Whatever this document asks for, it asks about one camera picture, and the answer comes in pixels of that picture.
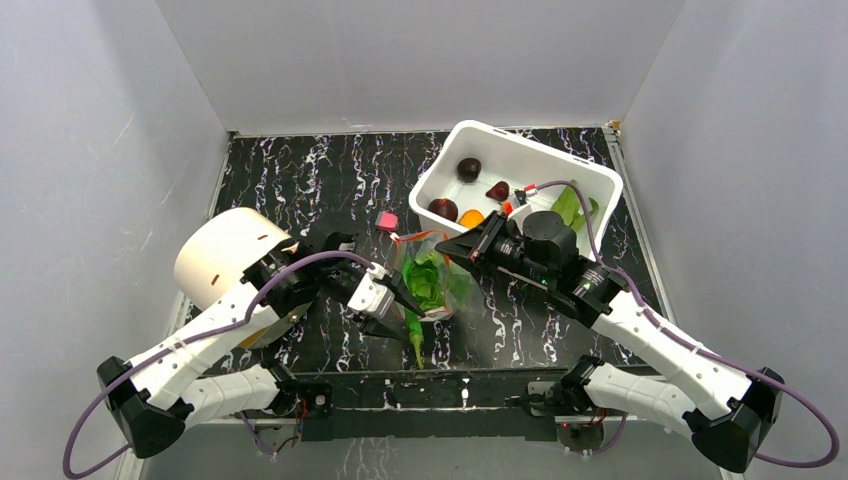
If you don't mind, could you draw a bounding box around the green napa cabbage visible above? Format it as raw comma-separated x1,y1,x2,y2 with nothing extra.
401,252,476,318

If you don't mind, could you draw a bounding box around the long green chili pepper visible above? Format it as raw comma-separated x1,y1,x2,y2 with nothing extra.
404,309,425,370

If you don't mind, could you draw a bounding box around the clear zip top bag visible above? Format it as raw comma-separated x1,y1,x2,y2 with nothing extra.
390,229,485,323

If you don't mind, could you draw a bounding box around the white plastic bin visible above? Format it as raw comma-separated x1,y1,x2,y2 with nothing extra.
408,120,623,247

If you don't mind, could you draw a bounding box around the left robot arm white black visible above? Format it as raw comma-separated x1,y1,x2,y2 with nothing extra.
96,234,426,459

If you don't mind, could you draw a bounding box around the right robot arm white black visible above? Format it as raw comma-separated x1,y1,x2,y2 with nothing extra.
435,211,781,473

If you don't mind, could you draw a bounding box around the orange fruit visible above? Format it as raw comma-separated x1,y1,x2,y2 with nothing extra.
458,209,485,229

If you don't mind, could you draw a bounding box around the green leafy vegetable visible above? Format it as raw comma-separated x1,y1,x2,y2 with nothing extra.
550,186,599,235

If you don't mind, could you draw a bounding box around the dark purple fruit front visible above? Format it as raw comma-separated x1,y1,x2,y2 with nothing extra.
427,198,459,222

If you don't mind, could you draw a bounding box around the dark purple fruit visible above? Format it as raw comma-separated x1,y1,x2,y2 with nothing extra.
427,198,459,222
456,157,482,183

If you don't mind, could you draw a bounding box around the pink small cube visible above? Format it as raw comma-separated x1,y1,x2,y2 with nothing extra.
375,211,399,233

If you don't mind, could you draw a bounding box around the dark red fruit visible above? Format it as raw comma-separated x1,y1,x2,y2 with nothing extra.
485,181,511,202

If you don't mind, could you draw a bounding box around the dark purple fruit back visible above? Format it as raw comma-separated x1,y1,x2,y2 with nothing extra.
456,157,482,183

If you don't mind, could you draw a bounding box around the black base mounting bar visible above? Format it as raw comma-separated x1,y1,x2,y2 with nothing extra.
296,368,610,441

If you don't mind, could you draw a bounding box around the white cylindrical drum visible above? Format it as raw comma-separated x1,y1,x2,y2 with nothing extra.
173,207,313,351

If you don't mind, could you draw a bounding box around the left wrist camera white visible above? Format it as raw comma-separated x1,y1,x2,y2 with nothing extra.
346,263,395,320

